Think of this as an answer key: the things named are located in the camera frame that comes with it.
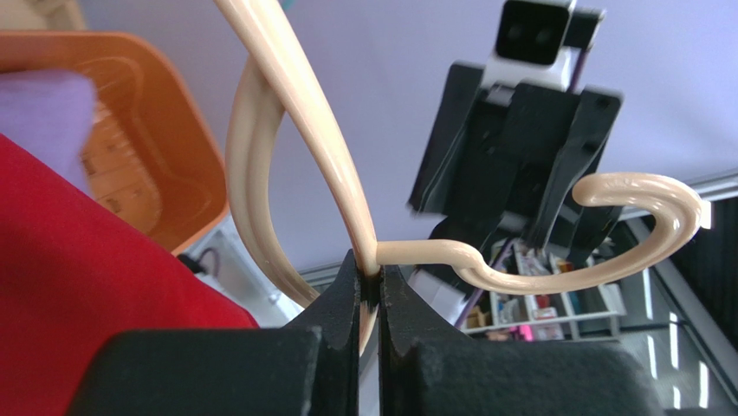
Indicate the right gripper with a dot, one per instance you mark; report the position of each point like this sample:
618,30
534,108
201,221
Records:
484,160

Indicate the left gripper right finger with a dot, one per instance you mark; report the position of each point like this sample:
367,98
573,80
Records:
428,367

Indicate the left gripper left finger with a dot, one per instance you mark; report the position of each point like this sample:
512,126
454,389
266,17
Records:
308,367

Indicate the beige hanger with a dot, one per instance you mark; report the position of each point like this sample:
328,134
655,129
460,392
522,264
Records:
278,79

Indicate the red trousers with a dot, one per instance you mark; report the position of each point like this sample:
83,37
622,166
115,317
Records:
73,275

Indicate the purple trousers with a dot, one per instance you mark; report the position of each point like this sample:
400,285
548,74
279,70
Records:
50,114

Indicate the background shelf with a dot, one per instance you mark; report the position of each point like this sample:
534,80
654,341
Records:
532,295

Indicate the orange plastic basket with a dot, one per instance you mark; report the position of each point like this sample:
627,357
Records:
150,158

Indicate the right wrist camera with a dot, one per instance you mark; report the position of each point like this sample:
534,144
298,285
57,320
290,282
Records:
541,42

